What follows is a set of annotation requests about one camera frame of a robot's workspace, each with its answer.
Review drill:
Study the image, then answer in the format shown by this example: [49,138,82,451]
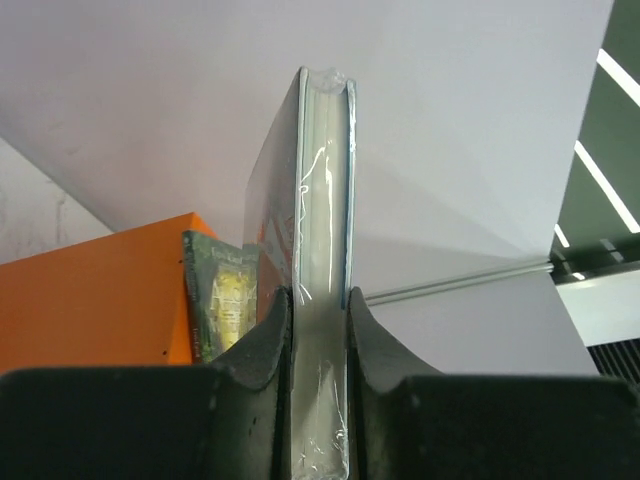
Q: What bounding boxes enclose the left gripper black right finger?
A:
[348,289,639,479]

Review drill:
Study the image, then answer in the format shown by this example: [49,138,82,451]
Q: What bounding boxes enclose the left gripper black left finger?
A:
[1,288,292,479]

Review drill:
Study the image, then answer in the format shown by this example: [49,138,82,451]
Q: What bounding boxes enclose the Alice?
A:
[182,230,259,363]

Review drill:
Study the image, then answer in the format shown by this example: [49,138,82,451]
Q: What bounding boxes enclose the teal ocean cover book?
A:
[243,68,356,479]

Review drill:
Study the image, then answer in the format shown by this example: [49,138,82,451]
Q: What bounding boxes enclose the orange wooden shelf box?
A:
[1,213,213,372]

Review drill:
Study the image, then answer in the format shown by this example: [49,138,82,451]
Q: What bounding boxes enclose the right aluminium frame post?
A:
[364,260,554,306]

